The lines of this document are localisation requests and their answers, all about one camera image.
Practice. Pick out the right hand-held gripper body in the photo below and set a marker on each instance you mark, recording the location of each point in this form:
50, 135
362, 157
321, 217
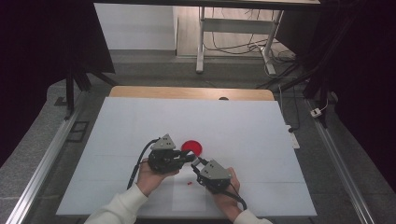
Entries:
214, 179

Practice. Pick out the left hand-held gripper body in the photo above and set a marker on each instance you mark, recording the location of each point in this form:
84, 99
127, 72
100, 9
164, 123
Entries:
165, 160

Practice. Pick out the round red dish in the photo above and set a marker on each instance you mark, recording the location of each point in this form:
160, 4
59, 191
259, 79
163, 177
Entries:
193, 146

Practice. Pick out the person's left hand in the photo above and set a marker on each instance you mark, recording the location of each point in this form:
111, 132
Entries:
148, 180

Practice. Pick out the person's right hand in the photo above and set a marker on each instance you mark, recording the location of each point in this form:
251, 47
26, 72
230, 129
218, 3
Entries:
229, 202

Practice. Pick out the white paper sheet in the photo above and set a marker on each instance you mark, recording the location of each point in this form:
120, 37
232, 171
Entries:
186, 199

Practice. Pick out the large white board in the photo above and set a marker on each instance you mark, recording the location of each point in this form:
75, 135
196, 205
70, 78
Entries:
233, 124

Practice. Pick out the wooden table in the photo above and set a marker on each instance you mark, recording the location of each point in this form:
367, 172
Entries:
186, 92

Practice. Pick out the black table grommet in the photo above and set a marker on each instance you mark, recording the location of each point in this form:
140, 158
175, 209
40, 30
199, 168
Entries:
223, 98

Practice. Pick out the black tripod stand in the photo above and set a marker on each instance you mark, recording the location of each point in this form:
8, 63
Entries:
70, 93
313, 88

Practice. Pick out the small white adapter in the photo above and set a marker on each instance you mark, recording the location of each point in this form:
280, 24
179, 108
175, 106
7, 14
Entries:
316, 112

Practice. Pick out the black curtain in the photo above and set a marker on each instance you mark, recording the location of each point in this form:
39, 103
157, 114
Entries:
367, 77
31, 62

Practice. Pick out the black floor frame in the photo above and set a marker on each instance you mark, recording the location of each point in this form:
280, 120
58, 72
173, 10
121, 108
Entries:
77, 131

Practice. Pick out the white metal desk frame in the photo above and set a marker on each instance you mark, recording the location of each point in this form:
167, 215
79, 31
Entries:
200, 46

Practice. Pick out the aluminium floor rail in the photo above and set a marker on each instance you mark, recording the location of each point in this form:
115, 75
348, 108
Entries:
47, 161
344, 174

